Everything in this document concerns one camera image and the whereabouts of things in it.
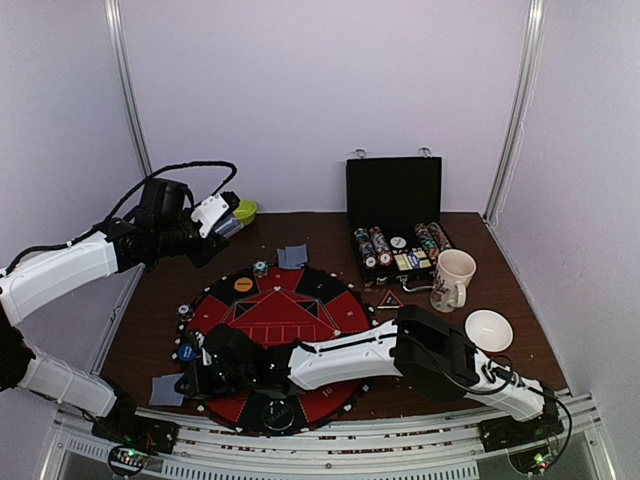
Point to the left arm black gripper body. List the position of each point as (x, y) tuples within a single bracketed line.
[(171, 240)]

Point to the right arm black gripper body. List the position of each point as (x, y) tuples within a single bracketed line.
[(195, 368)]

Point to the blue small blind button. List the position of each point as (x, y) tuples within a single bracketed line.
[(187, 353)]

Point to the blue deck of cards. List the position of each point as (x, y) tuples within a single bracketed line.
[(228, 227)]

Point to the poker chip stack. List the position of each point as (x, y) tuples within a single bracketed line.
[(185, 312), (260, 269)]

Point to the orange big blind button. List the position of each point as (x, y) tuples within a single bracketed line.
[(243, 284)]

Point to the dealt blue playing card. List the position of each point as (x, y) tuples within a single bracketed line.
[(292, 257)]

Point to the black red triangular token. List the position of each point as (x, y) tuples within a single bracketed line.
[(390, 301)]

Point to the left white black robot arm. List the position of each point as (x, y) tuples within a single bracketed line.
[(49, 274)]

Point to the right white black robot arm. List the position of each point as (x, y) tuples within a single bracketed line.
[(438, 361)]

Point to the clear round dealer button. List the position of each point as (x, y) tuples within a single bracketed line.
[(278, 416)]

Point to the round red black poker mat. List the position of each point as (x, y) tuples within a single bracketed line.
[(283, 309)]

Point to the lime green plastic bowl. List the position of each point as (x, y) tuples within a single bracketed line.
[(246, 212)]

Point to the white round button in case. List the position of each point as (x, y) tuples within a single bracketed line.
[(398, 242)]

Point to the blue yellow card box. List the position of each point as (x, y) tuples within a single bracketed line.
[(412, 260)]

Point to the black poker chip case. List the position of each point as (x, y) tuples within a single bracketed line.
[(394, 196)]

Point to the white printed ceramic mug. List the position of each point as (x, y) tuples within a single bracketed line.
[(454, 272)]

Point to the white orange ceramic bowl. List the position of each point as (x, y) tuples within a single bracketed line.
[(489, 330)]

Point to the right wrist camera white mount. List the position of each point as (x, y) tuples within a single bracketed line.
[(195, 338)]

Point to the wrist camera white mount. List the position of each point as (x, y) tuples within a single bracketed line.
[(213, 209), (195, 338)]

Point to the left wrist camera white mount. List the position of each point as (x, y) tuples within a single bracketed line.
[(213, 209)]

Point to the left aluminium frame post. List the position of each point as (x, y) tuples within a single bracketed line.
[(118, 41)]

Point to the aluminium frame post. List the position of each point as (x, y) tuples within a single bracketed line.
[(118, 41), (529, 61)]

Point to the right aluminium frame post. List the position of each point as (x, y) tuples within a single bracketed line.
[(529, 61)]

